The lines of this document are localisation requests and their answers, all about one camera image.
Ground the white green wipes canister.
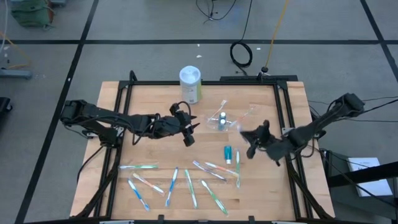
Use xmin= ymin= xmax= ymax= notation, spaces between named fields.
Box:
xmin=178 ymin=65 xmax=202 ymax=105

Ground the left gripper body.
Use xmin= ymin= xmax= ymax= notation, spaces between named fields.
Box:
xmin=164 ymin=104 xmax=196 ymax=147

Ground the green toothbrush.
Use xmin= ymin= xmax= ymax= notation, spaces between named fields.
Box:
xmin=200 ymin=179 xmax=229 ymax=217
xmin=119 ymin=164 xmax=159 ymax=170
xmin=234 ymin=148 xmax=242 ymax=189
xmin=183 ymin=169 xmax=199 ymax=210

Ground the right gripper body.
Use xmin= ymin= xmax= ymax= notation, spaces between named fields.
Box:
xmin=246 ymin=120 xmax=280 ymax=159

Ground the black aluminium table frame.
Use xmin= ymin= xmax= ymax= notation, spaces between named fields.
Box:
xmin=70 ymin=70 xmax=336 ymax=224

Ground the black floor cable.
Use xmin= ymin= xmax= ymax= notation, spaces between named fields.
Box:
xmin=195 ymin=0 xmax=237 ymax=24

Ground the clear plastic cup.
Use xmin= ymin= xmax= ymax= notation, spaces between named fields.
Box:
xmin=205 ymin=107 xmax=239 ymax=132

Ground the green fabric bag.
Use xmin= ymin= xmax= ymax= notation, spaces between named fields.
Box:
xmin=11 ymin=0 xmax=54 ymax=29

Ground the coiled black cable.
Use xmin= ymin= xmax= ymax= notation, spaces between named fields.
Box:
xmin=229 ymin=0 xmax=254 ymax=69

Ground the white box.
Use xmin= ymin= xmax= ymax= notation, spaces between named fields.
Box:
xmin=346 ymin=157 xmax=393 ymax=197

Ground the black chair caster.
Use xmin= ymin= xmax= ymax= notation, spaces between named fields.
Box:
xmin=0 ymin=96 xmax=13 ymax=114

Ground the yellow hanging cable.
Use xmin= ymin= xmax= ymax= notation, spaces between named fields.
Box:
xmin=263 ymin=0 xmax=290 ymax=72

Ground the purple toothbrush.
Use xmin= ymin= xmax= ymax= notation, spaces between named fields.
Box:
xmin=192 ymin=159 xmax=228 ymax=182

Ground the black equipment stand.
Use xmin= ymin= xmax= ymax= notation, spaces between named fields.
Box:
xmin=320 ymin=148 xmax=398 ymax=218

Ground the blue toothbrush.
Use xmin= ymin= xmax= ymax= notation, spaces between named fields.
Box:
xmin=164 ymin=166 xmax=180 ymax=208
xmin=127 ymin=178 xmax=151 ymax=212

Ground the grey floor base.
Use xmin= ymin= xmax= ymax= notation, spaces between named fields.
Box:
xmin=0 ymin=68 xmax=33 ymax=80

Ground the orange toothbrush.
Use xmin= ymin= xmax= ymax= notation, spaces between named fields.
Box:
xmin=233 ymin=104 xmax=257 ymax=128
xmin=132 ymin=172 xmax=166 ymax=197
xmin=207 ymin=98 xmax=228 ymax=123
xmin=204 ymin=161 xmax=240 ymax=177

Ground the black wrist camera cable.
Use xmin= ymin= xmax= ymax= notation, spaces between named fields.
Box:
xmin=178 ymin=100 xmax=193 ymax=119

